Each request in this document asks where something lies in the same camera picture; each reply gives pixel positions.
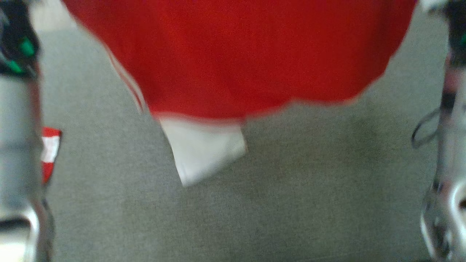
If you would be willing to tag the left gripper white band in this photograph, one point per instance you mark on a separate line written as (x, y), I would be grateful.
(16, 40)

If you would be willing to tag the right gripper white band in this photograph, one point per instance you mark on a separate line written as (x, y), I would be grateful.
(458, 32)

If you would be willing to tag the red shorts with white stripe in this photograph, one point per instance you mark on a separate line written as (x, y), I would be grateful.
(49, 149)

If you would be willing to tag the red and white jersey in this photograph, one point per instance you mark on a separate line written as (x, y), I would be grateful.
(236, 54)

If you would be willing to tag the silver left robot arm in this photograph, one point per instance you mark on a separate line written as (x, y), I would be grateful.
(18, 145)

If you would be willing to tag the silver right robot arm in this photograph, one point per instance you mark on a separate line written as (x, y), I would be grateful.
(451, 163)

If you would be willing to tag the grey fabric sofa seat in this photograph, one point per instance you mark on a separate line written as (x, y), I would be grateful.
(291, 189)

